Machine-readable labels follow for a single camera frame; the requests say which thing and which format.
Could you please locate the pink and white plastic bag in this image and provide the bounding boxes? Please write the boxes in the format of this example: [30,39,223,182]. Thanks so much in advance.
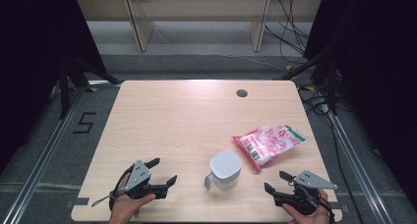
[232,124,309,172]

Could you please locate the person's right hand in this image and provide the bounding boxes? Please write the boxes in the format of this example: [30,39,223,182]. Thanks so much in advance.
[281,188,330,224]

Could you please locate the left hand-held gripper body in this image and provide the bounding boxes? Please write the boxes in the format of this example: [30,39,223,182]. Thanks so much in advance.
[112,159,169,200]

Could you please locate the person's left hand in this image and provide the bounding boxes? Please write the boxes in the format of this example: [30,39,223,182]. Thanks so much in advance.
[109,175,156,224]

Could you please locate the black floor cables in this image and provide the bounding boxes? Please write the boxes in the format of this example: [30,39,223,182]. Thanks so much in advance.
[298,82,332,116]

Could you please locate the black curtain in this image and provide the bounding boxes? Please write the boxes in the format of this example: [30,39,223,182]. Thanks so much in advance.
[0,0,109,174]
[303,0,417,215]

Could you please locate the aluminium floor rail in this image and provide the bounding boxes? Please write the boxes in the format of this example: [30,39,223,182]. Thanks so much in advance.
[328,111,394,224]
[0,84,88,224]

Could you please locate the wooden furniture leg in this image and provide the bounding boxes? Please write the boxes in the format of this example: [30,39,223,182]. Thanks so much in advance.
[75,0,324,53]

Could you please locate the bundle of black cables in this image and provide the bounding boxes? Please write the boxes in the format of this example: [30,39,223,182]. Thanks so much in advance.
[264,0,311,65]

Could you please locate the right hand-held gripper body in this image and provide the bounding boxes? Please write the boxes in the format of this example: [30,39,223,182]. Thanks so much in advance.
[273,169,338,216]

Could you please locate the black metal stand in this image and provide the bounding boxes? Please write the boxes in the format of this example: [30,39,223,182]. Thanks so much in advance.
[274,50,339,116]
[58,53,121,120]

